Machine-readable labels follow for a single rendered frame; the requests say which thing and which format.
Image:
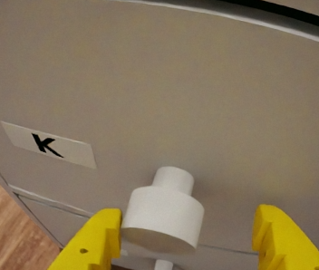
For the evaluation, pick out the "grey drawer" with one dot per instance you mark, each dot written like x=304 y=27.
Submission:
x=164 y=108
x=64 y=224

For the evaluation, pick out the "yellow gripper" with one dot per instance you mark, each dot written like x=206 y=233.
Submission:
x=282 y=245

